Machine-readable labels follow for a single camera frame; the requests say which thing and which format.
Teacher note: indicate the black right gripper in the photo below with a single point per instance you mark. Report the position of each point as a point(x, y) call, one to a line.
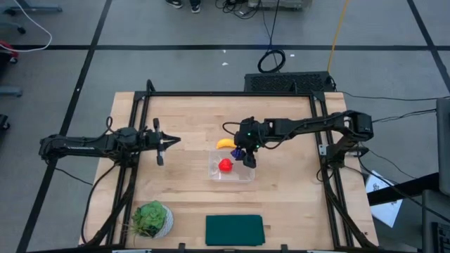
point(249, 135)

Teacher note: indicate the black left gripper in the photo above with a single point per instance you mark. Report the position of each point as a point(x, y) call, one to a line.
point(158, 140)

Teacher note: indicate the purple toy grapes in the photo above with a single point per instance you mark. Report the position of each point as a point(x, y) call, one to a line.
point(237, 154)

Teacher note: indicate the yellow toy banana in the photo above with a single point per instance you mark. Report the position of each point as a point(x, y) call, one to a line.
point(225, 144)

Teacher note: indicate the red toy fruit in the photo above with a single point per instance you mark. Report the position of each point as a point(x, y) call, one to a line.
point(225, 165)

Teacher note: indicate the clear plastic tupperware container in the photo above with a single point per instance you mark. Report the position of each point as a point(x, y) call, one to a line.
point(239, 175)

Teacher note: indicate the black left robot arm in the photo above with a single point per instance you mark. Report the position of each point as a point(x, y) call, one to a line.
point(81, 145)

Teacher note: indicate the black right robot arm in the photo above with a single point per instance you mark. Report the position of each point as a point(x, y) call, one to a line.
point(309, 123)

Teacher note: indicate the black perforated computer case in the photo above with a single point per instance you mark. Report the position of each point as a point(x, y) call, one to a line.
point(284, 82)

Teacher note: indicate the green succulent in white pot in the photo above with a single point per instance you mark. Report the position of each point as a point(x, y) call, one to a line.
point(149, 218)

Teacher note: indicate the dark green folded cloth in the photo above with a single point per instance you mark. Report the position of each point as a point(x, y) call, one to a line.
point(235, 230)

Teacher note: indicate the black table clamp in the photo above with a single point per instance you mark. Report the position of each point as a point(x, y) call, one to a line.
point(284, 247)
point(181, 247)

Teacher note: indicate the grey equipment box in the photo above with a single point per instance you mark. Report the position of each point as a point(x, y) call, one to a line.
point(281, 3)

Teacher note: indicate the person's shoe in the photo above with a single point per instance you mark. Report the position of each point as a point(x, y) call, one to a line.
point(174, 3)
point(195, 6)

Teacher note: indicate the white paper sheet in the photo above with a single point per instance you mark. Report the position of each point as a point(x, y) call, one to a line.
point(386, 212)

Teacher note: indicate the black beam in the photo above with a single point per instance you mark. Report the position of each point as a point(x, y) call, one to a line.
point(404, 191)

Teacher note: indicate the grey table foot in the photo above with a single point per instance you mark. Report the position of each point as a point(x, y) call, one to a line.
point(10, 92)
point(35, 7)

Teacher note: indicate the black floor item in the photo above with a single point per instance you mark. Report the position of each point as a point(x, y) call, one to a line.
point(3, 122)

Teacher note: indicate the grey chair caster leg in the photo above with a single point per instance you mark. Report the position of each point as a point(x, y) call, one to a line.
point(21, 30)

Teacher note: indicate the red floor item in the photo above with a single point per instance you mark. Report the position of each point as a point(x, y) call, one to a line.
point(7, 47)

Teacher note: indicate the grey cabinet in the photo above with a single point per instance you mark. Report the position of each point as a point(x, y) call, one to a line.
point(443, 147)

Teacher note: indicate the grey desk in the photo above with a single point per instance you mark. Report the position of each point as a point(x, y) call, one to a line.
point(436, 211)

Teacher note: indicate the black keyboard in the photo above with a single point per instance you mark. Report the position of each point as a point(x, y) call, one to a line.
point(442, 239)

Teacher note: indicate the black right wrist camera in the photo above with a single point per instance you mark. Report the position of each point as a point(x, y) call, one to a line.
point(249, 161)

